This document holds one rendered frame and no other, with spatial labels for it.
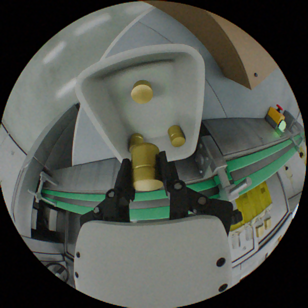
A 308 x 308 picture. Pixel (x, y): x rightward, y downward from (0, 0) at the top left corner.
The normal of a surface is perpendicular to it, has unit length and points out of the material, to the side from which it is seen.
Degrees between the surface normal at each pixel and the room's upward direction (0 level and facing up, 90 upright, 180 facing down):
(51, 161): 90
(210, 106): 0
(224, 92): 0
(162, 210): 90
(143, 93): 0
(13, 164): 90
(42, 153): 90
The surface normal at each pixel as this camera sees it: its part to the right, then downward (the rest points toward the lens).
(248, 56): 0.07, 0.79
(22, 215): 0.98, -0.18
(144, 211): -0.18, -0.59
